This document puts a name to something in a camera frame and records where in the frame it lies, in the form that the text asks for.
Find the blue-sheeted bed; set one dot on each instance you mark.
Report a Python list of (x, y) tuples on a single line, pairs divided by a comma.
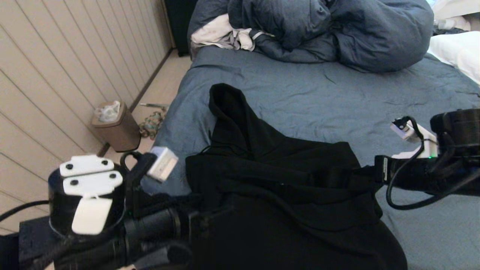
[(318, 105)]

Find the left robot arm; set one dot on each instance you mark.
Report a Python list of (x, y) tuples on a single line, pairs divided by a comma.
[(150, 228)]

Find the brown trash bin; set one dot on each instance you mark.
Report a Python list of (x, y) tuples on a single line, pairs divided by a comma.
[(123, 137)]

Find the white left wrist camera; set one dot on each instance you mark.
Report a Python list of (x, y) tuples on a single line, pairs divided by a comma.
[(163, 163)]

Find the clear plastic bin bag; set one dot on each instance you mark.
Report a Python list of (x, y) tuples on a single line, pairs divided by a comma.
[(108, 112)]

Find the dark blue duvet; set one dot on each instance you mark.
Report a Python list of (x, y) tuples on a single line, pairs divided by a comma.
[(375, 37)]

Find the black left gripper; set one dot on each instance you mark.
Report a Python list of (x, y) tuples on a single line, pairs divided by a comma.
[(195, 228)]

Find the black hoodie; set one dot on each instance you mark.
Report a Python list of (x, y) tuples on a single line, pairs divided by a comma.
[(281, 187)]

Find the black cabinet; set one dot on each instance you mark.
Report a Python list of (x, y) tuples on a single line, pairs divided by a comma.
[(180, 22)]

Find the crumpled white garment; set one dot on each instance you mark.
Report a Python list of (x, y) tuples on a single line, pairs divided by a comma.
[(213, 33)]

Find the beige crumpled item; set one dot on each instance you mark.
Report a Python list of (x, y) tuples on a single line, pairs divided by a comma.
[(450, 24)]

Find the white pillow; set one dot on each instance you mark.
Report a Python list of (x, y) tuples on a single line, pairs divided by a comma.
[(461, 52)]

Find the white blanket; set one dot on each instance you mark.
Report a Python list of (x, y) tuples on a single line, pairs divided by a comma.
[(457, 7)]

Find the thin metal stick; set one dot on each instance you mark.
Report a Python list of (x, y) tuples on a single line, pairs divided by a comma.
[(153, 105)]

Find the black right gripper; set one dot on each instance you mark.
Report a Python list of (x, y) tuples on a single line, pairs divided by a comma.
[(380, 168)]

